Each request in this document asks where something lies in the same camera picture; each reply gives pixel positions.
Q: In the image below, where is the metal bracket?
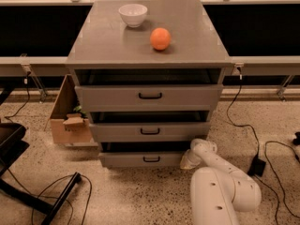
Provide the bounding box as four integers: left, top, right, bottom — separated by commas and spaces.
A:
277, 75, 294, 102
20, 53, 48, 103

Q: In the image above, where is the orange ball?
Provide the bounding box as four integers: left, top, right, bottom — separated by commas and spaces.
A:
150, 28, 171, 51

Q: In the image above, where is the grey top drawer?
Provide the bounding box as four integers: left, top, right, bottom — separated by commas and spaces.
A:
75, 85, 222, 112

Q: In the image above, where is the white ceramic bowl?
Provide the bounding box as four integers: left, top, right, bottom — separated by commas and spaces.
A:
118, 4, 148, 28

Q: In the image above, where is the metal bracket left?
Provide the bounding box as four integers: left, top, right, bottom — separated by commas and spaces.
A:
20, 53, 48, 103

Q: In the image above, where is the metal bracket right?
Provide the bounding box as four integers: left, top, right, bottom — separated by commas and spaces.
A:
277, 75, 294, 102

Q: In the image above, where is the black wall cable left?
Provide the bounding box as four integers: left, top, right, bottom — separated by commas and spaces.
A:
4, 71, 32, 122

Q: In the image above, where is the grey drawer cabinet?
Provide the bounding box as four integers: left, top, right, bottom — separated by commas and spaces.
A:
67, 0, 230, 153

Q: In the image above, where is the grey middle drawer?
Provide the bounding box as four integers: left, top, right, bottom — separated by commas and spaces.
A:
90, 122, 210, 143

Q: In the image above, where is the grey railing beam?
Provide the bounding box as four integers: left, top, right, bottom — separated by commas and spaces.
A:
0, 56, 300, 77

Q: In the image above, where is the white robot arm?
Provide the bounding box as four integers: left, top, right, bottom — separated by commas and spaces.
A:
180, 139, 262, 225

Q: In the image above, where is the brown cardboard box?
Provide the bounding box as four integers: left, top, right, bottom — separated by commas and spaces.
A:
50, 75, 93, 145

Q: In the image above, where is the black stand frame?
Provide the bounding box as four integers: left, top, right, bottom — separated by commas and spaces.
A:
0, 91, 82, 225

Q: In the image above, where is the black floor cable left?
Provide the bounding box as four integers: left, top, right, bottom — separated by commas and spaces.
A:
7, 167, 94, 225

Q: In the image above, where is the grey drawer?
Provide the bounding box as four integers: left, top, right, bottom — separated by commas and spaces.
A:
98, 151, 183, 168
75, 85, 222, 112
90, 122, 210, 143

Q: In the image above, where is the grey bottom drawer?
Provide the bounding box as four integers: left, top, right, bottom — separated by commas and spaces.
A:
98, 151, 183, 168

